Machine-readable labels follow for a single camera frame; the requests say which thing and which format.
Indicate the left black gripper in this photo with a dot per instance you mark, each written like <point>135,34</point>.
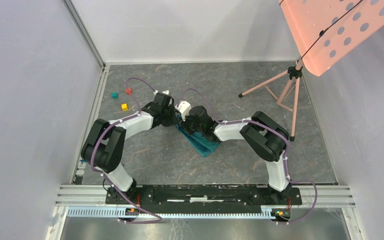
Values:
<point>171,122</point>

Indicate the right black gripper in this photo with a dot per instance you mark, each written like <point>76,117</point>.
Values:
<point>185,126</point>

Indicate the teal cloth napkin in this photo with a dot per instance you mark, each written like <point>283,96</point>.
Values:
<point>203,146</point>

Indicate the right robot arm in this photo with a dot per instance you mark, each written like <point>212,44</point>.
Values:
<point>267,138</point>

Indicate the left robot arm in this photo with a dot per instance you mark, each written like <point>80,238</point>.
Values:
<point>104,145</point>

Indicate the orange cube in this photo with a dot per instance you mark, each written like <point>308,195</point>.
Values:
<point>128,91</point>

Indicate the yellow cube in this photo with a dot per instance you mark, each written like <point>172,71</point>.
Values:
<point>124,107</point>

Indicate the teal cube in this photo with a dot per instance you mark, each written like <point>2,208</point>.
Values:
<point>114,95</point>

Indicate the pink tripod stand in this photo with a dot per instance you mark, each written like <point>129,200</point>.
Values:
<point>294,79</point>

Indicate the pink perforated panel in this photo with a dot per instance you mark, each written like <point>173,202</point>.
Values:
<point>325,31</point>

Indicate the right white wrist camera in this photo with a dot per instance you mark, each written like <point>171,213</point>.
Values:
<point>183,107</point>

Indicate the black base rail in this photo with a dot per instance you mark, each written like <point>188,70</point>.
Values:
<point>205,199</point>

